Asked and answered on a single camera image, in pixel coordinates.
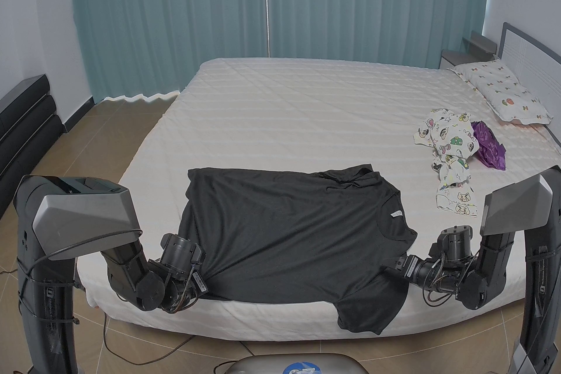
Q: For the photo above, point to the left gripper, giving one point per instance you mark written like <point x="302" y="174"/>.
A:
<point x="193" y="289"/>

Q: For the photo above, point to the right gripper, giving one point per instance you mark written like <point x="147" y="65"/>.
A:
<point x="414" y="271"/>

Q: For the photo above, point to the black T-shirt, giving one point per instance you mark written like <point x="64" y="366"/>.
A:
<point x="285" y="240"/>

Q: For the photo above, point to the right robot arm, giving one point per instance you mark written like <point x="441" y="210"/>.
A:
<point x="512" y="205"/>

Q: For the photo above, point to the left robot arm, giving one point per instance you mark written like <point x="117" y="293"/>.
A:
<point x="79" y="214"/>

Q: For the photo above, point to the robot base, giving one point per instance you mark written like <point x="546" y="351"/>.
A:
<point x="293" y="365"/>

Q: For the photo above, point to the bed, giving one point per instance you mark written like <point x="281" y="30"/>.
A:
<point x="285" y="109"/>

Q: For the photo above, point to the white printed pyjama garment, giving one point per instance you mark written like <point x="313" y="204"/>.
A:
<point x="451" y="153"/>

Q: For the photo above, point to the purple garment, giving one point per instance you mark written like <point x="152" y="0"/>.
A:
<point x="491" y="146"/>

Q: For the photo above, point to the white printed pillow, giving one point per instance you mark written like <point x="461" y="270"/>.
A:
<point x="504" y="91"/>

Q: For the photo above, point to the grey bedside table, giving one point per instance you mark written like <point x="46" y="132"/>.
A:
<point x="464" y="52"/>

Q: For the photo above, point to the black chest of drawers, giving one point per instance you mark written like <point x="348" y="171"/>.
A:
<point x="22" y="135"/>

